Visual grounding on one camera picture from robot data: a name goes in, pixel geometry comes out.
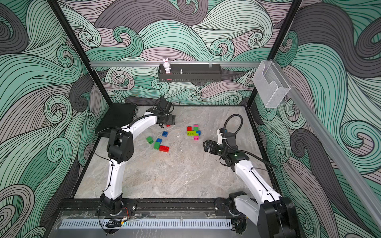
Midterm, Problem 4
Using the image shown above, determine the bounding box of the lime long lego brick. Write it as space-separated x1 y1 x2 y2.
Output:
187 131 198 136

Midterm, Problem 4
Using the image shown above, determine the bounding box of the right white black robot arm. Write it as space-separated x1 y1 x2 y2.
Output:
202 121 301 238

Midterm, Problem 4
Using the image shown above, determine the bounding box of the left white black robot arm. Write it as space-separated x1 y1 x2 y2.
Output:
100 97 176 215

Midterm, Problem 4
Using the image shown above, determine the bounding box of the red long lego brick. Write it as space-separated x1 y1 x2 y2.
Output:
159 145 170 153

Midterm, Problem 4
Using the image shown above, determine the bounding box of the black case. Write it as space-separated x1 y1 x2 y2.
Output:
95 103 138 137

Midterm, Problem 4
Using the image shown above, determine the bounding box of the white pink bunny figurine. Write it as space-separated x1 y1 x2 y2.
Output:
163 58 171 74

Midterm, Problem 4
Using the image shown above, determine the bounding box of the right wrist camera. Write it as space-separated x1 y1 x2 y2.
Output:
217 128 227 145

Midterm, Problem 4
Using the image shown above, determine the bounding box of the black wall shelf tray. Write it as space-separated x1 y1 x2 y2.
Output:
158 63 222 83

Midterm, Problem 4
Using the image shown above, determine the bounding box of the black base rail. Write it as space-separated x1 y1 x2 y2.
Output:
58 198 243 217

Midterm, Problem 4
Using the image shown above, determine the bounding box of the clear acrylic wall holder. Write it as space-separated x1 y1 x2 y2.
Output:
253 60 290 109

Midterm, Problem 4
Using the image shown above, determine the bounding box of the horizontal aluminium rail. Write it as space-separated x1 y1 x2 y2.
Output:
89 60 260 68

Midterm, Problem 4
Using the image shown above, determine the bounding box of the white slotted cable duct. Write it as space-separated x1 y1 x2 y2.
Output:
58 218 232 230

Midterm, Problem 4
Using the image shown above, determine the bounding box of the right wall aluminium rail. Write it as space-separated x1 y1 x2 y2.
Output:
272 60 381 228

